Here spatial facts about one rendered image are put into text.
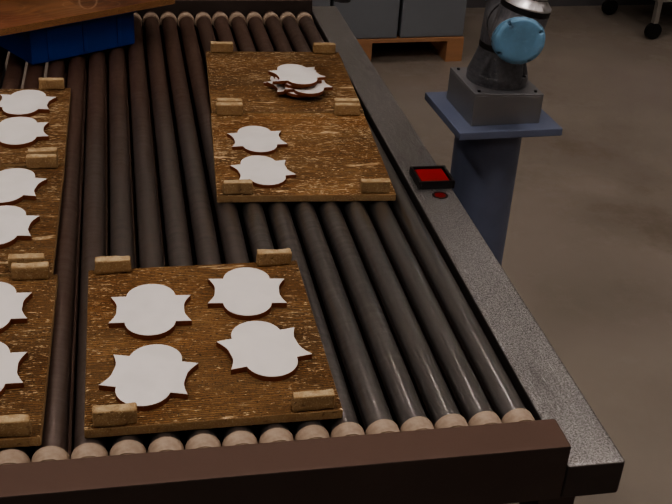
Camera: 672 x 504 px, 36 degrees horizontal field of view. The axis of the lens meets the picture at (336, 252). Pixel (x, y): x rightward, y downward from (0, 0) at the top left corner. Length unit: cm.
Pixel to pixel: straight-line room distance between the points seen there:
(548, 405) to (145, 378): 58
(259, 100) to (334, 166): 38
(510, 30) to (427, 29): 319
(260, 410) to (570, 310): 220
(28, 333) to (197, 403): 31
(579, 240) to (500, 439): 260
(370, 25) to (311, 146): 328
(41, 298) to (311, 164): 69
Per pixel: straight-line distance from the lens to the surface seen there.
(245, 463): 133
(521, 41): 239
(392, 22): 547
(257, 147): 216
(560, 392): 157
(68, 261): 182
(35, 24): 263
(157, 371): 149
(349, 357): 158
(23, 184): 203
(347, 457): 135
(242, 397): 146
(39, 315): 165
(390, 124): 239
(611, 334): 344
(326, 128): 229
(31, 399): 148
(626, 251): 395
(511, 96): 255
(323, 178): 206
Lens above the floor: 184
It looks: 30 degrees down
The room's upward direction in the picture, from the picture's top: 4 degrees clockwise
